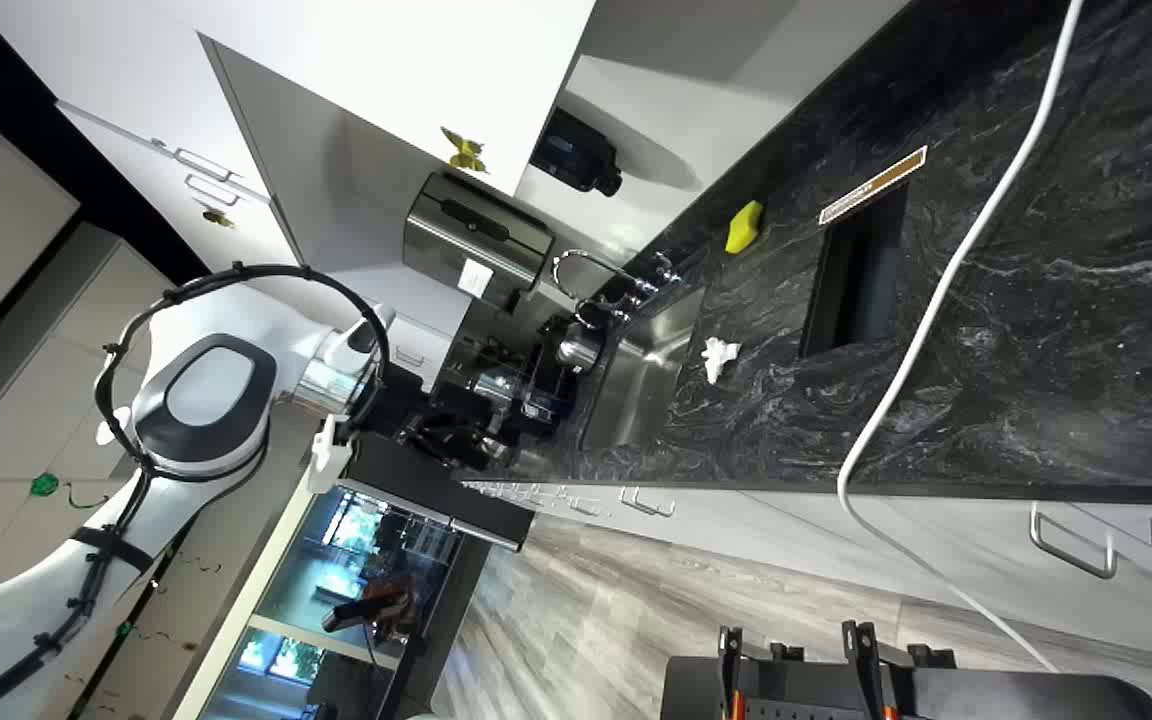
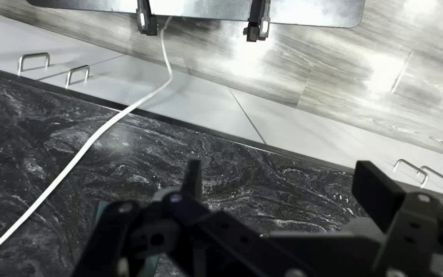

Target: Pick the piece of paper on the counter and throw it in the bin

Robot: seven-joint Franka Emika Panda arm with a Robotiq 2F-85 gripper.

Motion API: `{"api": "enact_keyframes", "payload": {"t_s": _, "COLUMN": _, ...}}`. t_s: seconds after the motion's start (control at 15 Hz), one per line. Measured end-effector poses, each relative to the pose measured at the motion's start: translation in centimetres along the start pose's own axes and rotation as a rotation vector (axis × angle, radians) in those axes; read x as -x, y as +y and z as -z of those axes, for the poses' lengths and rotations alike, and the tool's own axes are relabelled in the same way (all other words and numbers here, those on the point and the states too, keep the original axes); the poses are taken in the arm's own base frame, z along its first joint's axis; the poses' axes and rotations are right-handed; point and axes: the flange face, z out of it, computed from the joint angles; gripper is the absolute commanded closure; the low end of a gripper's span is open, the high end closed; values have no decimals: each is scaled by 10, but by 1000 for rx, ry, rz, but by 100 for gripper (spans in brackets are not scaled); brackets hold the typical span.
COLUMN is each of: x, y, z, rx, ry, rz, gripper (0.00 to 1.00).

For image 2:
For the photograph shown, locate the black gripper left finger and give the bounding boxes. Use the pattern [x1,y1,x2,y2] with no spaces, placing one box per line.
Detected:
[182,160,202,200]

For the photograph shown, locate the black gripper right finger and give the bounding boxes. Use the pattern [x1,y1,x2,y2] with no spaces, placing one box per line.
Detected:
[353,160,407,233]

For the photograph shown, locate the black metal leg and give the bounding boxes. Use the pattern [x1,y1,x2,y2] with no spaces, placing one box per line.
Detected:
[244,0,271,42]
[137,0,157,36]

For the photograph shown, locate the white cable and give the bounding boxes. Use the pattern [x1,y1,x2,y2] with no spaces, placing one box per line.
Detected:
[0,16,176,270]

